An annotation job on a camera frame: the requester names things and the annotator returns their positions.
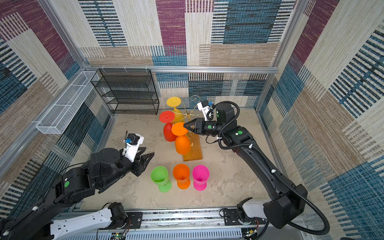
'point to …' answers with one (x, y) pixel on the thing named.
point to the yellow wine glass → (175, 101)
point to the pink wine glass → (200, 174)
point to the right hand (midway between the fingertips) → (185, 129)
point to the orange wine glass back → (181, 173)
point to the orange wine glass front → (182, 141)
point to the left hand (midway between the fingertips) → (150, 150)
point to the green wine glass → (159, 176)
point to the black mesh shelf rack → (127, 90)
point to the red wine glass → (168, 116)
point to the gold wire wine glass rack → (195, 153)
